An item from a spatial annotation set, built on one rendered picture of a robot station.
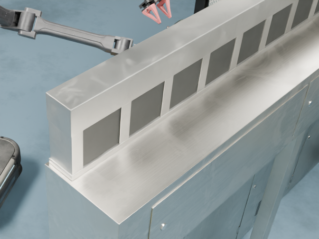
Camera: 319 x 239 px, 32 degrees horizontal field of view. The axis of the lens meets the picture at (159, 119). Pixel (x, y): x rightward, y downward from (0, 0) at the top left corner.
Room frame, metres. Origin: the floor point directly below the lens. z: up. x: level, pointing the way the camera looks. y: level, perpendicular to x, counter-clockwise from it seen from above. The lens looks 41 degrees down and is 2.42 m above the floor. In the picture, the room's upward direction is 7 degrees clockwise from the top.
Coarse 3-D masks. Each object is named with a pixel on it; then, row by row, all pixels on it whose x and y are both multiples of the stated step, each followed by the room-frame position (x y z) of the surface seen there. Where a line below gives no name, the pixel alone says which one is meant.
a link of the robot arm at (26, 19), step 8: (0, 8) 1.83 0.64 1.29; (0, 16) 1.81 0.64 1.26; (8, 16) 1.84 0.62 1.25; (16, 16) 1.91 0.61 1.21; (24, 16) 1.86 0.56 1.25; (32, 16) 1.87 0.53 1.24; (0, 24) 1.85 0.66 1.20; (8, 24) 1.84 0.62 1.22; (16, 24) 1.88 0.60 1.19; (24, 24) 1.83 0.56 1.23; (32, 24) 1.86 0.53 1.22
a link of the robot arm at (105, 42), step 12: (36, 12) 1.88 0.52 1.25; (36, 24) 1.84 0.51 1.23; (48, 24) 1.85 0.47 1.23; (60, 24) 1.87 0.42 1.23; (24, 36) 1.83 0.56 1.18; (60, 36) 1.84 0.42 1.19; (72, 36) 1.84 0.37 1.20; (84, 36) 1.85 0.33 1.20; (96, 36) 1.86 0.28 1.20; (108, 36) 1.87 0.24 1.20; (108, 48) 1.83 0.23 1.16; (120, 48) 1.84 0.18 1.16
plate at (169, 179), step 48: (288, 48) 1.55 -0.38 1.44; (240, 96) 1.27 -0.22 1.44; (288, 96) 1.32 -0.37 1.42; (144, 144) 1.03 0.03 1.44; (192, 144) 1.05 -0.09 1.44; (240, 144) 1.13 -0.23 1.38; (288, 144) 1.42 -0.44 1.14; (48, 192) 0.91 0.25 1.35; (96, 192) 0.85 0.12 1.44; (144, 192) 0.87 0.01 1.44; (192, 192) 0.98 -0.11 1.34
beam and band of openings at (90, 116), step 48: (240, 0) 1.42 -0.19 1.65; (288, 0) 1.56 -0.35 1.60; (144, 48) 1.13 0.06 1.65; (192, 48) 1.19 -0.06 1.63; (240, 48) 1.39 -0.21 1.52; (48, 96) 0.92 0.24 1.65; (96, 96) 0.93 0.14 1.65; (144, 96) 1.07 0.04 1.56; (192, 96) 1.22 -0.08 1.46; (96, 144) 0.94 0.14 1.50
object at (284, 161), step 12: (276, 156) 1.59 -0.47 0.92; (288, 156) 1.56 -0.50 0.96; (276, 168) 1.58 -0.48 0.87; (288, 168) 1.57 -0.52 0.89; (276, 180) 1.57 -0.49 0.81; (264, 192) 1.59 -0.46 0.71; (276, 192) 1.56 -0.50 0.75; (264, 204) 1.58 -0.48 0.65; (276, 204) 1.57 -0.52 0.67; (264, 216) 1.57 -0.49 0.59; (264, 228) 1.56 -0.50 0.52
